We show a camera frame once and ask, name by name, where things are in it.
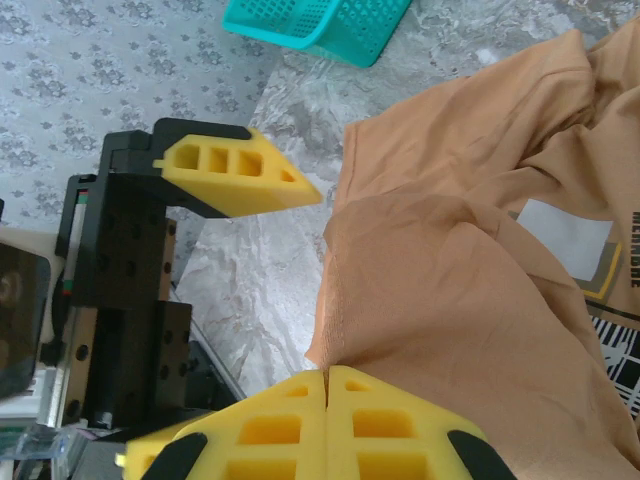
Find tan t-shirt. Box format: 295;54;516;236
303;14;640;480

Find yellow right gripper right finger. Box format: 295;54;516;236
325;364;520;480

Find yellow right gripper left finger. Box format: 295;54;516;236
149;370;329;480

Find teal plastic basket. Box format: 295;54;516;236
221;0;414;70

